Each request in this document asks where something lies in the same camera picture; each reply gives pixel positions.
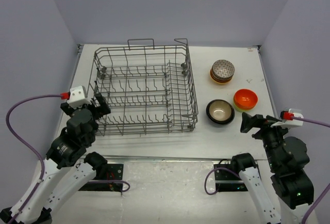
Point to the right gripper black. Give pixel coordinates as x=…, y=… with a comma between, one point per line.
x=248, y=121

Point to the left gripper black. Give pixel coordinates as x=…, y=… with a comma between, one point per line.
x=103, y=109

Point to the lime green bowl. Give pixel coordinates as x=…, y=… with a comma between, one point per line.
x=242, y=109

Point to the orange bowl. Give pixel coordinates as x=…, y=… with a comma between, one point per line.
x=241, y=106
x=246, y=97

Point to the glossy teal blue bowl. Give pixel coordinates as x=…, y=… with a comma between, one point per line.
x=220, y=123

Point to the black patterned bowl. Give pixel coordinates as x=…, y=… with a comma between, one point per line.
x=220, y=110

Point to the yellow bowl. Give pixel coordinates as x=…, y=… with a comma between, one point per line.
x=221, y=83

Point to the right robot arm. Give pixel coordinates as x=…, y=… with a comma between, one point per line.
x=295, y=191

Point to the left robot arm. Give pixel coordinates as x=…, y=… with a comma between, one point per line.
x=67, y=167

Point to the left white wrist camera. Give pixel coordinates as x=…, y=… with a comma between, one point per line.
x=78, y=97

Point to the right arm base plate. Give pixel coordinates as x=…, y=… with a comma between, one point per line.
x=226, y=181

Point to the grey wire dish rack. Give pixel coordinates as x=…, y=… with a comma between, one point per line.
x=149, y=88

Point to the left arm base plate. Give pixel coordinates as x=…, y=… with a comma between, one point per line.
x=112, y=172

